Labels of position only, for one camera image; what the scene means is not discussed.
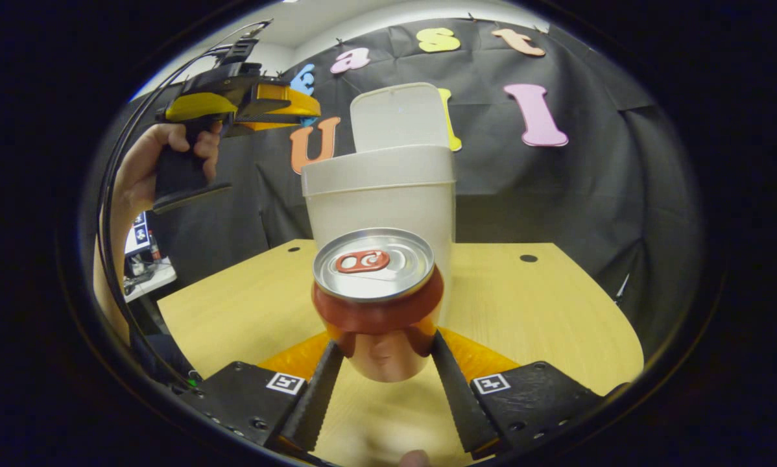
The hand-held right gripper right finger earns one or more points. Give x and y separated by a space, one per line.
456 395

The white desktop garbage bin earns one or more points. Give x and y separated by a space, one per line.
375 194

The white side desk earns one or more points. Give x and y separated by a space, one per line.
158 275

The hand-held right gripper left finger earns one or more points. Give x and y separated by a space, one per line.
320 395

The red pop can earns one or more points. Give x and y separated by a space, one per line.
375 311

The black backdrop cloth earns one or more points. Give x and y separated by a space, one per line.
557 194

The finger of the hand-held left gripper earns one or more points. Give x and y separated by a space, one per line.
265 126
291 104

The computer monitor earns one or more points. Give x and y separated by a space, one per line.
139 237

